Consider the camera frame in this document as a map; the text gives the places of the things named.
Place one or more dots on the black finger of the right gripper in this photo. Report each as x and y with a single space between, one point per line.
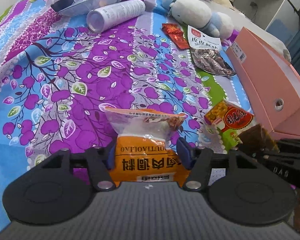
285 162

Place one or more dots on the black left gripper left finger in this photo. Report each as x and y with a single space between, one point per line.
98 161

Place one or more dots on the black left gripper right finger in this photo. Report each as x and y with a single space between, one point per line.
200 161

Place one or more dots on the orange seasoning packet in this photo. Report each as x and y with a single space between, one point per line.
142 151

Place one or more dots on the yellow red snack packet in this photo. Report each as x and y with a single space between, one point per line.
239 128

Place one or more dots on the pink cardboard box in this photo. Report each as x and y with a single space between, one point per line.
270 82

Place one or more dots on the purple floral bed sheet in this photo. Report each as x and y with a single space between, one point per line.
57 77

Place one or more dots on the white label dark snack packet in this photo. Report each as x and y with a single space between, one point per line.
205 51

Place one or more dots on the small red snack packet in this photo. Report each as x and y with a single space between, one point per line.
176 35

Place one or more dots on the white cylindrical bottle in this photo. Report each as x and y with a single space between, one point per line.
104 18

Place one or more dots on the white blue plush toy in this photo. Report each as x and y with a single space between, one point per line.
198 15

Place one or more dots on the white shelf cabinet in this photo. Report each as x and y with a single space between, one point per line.
264 12

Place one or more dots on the grey duvet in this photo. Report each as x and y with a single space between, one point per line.
260 35

